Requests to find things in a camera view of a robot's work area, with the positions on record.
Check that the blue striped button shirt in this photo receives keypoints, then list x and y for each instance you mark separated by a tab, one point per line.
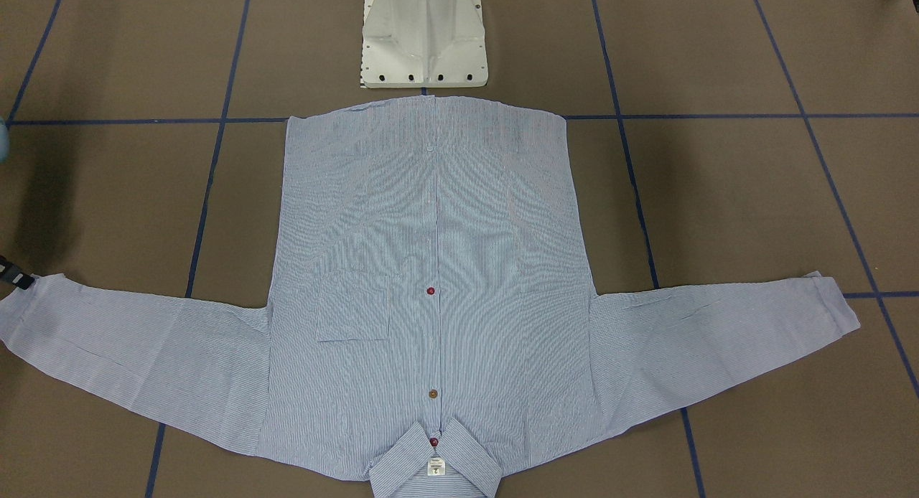
432	323

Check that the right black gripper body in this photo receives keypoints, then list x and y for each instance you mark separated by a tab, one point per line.
16	276

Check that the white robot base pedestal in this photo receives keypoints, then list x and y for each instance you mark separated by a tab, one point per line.
423	44

